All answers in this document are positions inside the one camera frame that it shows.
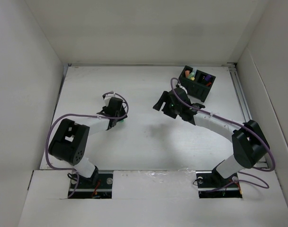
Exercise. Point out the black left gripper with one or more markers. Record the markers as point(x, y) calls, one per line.
point(121, 113)

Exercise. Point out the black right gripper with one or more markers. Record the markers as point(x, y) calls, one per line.
point(158, 105)

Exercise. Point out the orange pastel highlighter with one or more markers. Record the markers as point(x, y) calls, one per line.
point(187, 73)

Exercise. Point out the mint green pastel highlighter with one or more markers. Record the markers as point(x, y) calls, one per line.
point(191, 75)

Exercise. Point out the blue pastel highlighter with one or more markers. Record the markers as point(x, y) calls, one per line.
point(195, 70)

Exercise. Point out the black highlighter purple cap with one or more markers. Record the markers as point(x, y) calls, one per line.
point(208, 78)

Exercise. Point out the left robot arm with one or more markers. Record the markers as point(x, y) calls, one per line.
point(70, 139)

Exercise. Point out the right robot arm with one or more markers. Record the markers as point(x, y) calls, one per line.
point(248, 141)

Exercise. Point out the black two-compartment container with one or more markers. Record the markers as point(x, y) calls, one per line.
point(196, 88)

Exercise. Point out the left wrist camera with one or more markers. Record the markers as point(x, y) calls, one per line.
point(107, 96)

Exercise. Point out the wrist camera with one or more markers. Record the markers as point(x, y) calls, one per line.
point(107, 96)
point(182, 87)

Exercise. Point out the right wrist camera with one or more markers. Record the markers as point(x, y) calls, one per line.
point(182, 87)

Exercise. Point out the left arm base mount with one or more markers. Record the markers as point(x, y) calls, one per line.
point(100, 187)

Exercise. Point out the aluminium rail right side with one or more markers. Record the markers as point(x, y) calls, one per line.
point(239, 92)

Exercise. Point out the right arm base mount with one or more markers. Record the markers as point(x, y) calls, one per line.
point(211, 185)

